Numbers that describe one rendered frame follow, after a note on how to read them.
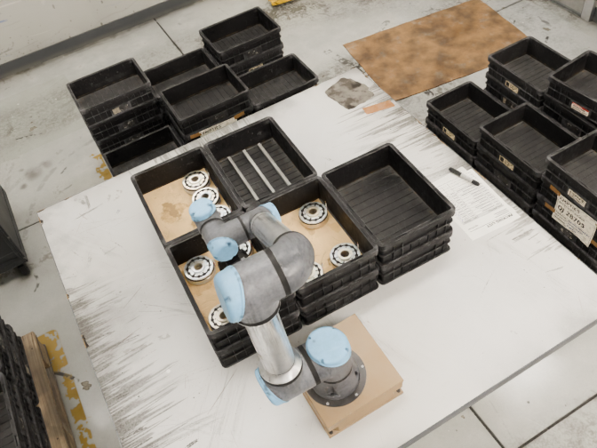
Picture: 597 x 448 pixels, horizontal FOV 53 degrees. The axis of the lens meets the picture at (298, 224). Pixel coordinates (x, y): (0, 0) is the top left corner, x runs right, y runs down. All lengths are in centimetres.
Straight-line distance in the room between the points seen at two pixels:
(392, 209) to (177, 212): 79
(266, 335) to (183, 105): 209
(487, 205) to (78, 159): 262
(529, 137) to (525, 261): 105
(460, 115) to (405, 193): 126
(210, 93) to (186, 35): 155
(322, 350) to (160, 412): 62
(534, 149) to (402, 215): 111
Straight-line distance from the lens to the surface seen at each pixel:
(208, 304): 200
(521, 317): 209
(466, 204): 235
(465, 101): 348
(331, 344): 164
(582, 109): 311
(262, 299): 129
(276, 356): 151
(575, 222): 279
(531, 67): 358
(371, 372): 185
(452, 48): 434
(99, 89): 365
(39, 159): 419
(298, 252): 131
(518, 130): 317
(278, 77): 355
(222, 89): 337
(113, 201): 262
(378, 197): 219
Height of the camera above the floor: 245
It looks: 50 degrees down
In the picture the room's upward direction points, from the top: 11 degrees counter-clockwise
